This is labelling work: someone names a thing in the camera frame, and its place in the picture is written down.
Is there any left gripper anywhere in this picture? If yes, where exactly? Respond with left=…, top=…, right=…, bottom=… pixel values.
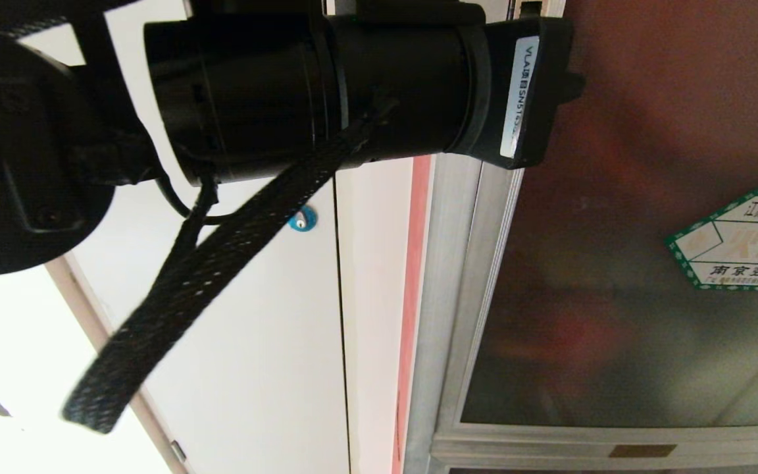
left=144, top=14, right=586, bottom=187

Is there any white panel door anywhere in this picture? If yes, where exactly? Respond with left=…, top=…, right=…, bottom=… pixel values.
left=63, top=0, right=351, bottom=474

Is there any glass fire hydrant cabinet door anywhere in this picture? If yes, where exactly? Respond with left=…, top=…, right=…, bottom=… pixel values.
left=404, top=0, right=758, bottom=474

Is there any blue round knob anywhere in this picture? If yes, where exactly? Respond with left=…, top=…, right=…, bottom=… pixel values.
left=288, top=206, right=318, bottom=232

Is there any red vertical strip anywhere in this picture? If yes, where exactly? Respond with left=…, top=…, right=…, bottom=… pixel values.
left=391, top=155, right=434, bottom=474

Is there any green and white sticker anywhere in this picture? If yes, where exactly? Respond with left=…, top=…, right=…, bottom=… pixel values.
left=665, top=188, right=758, bottom=291

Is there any thin black cable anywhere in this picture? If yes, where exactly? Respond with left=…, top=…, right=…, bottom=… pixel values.
left=154, top=170, right=243, bottom=226

